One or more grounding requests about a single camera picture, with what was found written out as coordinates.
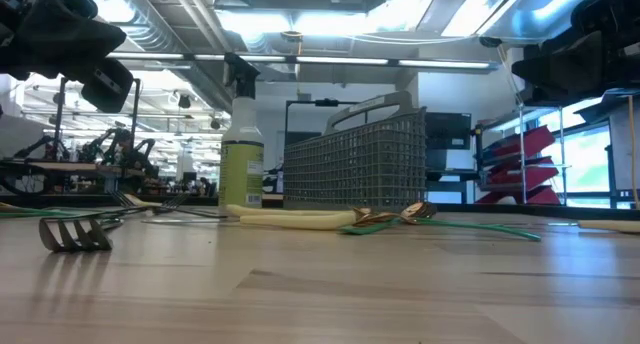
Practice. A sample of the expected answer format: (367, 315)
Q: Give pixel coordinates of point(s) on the long led light bar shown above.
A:
(340, 60)

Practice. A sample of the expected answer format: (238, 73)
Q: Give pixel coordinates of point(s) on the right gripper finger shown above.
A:
(610, 11)
(570, 71)

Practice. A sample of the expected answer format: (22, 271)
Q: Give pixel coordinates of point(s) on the round ceiling fixture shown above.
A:
(291, 35)

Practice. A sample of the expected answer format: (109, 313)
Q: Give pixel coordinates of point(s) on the dark monitor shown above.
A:
(447, 129)

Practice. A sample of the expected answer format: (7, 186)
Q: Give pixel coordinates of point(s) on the black metal rig frame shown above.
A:
(135, 109)

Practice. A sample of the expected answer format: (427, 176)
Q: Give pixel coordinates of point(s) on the silver ventilation duct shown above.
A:
(150, 29)

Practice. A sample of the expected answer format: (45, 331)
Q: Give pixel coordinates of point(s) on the red storage bin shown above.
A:
(545, 196)
(525, 141)
(535, 174)

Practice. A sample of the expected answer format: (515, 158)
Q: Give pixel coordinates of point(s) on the metal shelf rack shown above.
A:
(521, 134)

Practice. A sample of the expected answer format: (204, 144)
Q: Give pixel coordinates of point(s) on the person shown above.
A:
(207, 184)

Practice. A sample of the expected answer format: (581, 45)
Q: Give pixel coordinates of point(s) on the black metal stand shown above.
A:
(326, 102)

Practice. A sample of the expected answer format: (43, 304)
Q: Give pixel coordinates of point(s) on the black fork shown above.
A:
(75, 239)
(172, 203)
(120, 200)

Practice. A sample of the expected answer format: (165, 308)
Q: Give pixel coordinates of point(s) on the background wooden table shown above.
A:
(60, 166)

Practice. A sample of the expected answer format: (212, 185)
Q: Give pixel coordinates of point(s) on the grey plastic cutlery basket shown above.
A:
(360, 159)

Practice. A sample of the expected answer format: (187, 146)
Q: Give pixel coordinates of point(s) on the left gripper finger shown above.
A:
(110, 86)
(65, 39)

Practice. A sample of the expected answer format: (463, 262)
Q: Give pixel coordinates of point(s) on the black dome camera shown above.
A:
(490, 41)

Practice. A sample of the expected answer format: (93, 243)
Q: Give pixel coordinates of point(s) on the spray bottle yellow-green label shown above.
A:
(241, 169)

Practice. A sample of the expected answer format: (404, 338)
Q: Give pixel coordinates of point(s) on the black pendant lamp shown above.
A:
(184, 102)
(215, 124)

